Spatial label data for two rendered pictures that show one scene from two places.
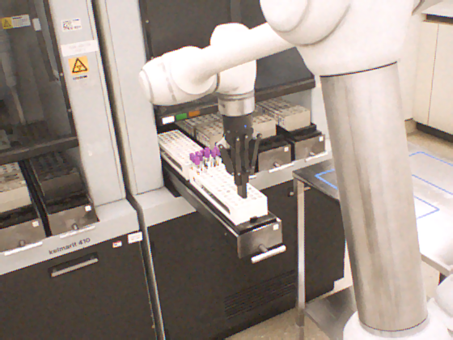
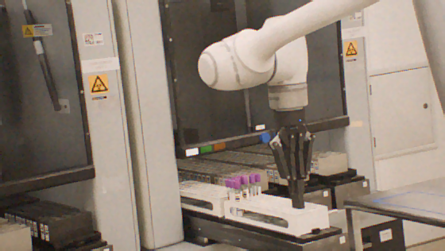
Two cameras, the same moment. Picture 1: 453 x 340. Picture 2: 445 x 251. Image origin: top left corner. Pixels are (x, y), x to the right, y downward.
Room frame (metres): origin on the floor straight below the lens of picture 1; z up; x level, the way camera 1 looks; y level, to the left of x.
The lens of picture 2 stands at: (-0.72, 0.38, 1.32)
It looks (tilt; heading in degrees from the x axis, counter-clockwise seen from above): 7 degrees down; 353
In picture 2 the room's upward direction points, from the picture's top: 6 degrees counter-clockwise
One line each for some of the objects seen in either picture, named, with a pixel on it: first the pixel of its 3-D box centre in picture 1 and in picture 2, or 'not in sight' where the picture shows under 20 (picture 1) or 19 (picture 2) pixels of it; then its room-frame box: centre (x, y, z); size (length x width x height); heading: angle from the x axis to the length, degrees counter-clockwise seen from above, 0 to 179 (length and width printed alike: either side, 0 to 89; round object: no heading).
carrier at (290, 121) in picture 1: (296, 120); (330, 165); (1.76, -0.27, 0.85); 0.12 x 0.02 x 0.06; 115
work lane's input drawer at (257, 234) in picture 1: (206, 189); (244, 228); (1.41, 0.07, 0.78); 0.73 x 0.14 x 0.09; 26
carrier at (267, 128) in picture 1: (260, 129); (291, 174); (1.69, -0.13, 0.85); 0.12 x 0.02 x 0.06; 116
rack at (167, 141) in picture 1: (182, 154); (204, 199); (1.57, 0.15, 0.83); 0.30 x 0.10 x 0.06; 26
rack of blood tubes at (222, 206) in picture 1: (226, 191); (273, 214); (1.28, 0.01, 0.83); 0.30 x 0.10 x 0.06; 26
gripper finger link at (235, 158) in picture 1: (234, 155); (288, 156); (1.19, -0.02, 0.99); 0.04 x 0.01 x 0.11; 26
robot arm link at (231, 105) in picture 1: (236, 101); (288, 96); (1.20, -0.03, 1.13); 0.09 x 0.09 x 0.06
